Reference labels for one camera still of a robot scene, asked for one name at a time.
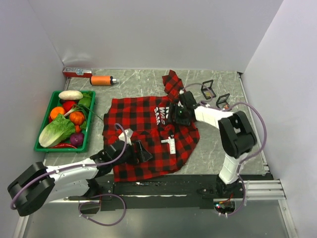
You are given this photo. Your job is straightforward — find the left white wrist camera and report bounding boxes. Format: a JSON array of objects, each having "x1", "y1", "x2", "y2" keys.
[{"x1": 118, "y1": 128, "x2": 133, "y2": 145}]

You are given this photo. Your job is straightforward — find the toy napa cabbage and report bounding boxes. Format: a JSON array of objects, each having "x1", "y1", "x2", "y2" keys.
[{"x1": 38, "y1": 114, "x2": 75, "y2": 148}]

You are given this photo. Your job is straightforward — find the red black plaid shirt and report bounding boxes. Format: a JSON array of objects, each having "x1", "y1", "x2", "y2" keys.
[{"x1": 103, "y1": 70, "x2": 200, "y2": 182}]

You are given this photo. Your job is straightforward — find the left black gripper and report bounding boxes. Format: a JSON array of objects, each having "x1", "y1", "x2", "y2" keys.
[{"x1": 112, "y1": 140, "x2": 152, "y2": 167}]

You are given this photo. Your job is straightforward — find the toy red tomato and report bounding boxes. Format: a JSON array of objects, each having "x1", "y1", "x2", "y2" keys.
[{"x1": 62, "y1": 101, "x2": 76, "y2": 112}]

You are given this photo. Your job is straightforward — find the toy white radish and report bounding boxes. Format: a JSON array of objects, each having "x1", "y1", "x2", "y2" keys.
[{"x1": 58, "y1": 90, "x2": 83, "y2": 101}]

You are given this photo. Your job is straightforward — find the toy orange fruit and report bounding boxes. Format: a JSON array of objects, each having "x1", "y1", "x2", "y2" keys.
[{"x1": 50, "y1": 107, "x2": 66, "y2": 120}]

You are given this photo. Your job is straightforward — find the orange cylindrical bottle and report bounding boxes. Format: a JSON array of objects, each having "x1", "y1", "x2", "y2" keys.
[{"x1": 90, "y1": 75, "x2": 119, "y2": 86}]

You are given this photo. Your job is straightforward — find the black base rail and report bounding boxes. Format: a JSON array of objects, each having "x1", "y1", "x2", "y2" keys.
[{"x1": 69, "y1": 175, "x2": 243, "y2": 211}]

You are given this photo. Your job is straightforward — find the toy green pepper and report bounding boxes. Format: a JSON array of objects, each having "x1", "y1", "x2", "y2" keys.
[{"x1": 77, "y1": 97, "x2": 92, "y2": 108}]

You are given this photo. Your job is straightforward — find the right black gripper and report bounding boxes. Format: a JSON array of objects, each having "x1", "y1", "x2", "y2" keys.
[{"x1": 166, "y1": 102, "x2": 191, "y2": 125}]

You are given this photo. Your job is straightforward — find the toy red chili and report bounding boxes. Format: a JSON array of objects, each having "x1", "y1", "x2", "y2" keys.
[{"x1": 50, "y1": 143, "x2": 77, "y2": 149}]

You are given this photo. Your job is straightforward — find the black case with gold brooch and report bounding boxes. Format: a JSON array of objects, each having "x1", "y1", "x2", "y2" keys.
[{"x1": 201, "y1": 79, "x2": 216, "y2": 100}]

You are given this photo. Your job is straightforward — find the toy orange pumpkin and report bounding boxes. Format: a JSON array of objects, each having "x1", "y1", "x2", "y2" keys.
[{"x1": 69, "y1": 111, "x2": 86, "y2": 125}]

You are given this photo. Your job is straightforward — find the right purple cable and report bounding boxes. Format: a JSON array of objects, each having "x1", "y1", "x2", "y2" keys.
[{"x1": 180, "y1": 82, "x2": 267, "y2": 217}]

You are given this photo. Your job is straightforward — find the red rectangular box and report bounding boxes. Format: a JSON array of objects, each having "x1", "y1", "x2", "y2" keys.
[{"x1": 62, "y1": 67, "x2": 93, "y2": 78}]

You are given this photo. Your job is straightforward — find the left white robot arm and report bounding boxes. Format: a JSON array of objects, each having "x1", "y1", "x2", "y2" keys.
[{"x1": 7, "y1": 140, "x2": 153, "y2": 217}]

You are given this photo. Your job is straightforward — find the green plastic basket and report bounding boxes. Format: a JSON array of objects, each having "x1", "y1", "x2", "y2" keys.
[{"x1": 34, "y1": 91, "x2": 96, "y2": 153}]

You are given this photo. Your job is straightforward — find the toy purple onion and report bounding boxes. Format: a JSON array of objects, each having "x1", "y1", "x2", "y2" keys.
[{"x1": 69, "y1": 132, "x2": 84, "y2": 147}]

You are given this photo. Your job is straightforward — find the black case with orange brooch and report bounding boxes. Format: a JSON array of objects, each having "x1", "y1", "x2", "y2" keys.
[{"x1": 216, "y1": 93, "x2": 231, "y2": 111}]

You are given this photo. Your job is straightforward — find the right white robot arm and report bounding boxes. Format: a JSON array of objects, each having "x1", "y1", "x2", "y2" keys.
[{"x1": 167, "y1": 91, "x2": 257, "y2": 198}]

